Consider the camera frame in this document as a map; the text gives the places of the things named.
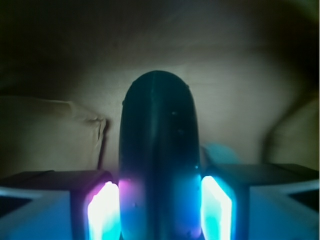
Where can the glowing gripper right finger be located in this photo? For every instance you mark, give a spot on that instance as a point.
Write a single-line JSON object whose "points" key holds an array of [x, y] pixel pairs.
{"points": [[260, 202]]}

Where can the dark green plastic pickle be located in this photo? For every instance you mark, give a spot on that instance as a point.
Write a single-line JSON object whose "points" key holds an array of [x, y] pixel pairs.
{"points": [[159, 160]]}

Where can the teal knitted cloth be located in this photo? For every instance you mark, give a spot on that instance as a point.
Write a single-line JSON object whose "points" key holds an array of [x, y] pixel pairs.
{"points": [[217, 153]]}

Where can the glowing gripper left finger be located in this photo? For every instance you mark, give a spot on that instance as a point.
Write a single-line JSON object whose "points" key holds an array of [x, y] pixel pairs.
{"points": [[59, 205]]}

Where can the brown crumpled paper bag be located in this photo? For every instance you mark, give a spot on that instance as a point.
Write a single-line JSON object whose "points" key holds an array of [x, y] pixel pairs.
{"points": [[65, 67]]}

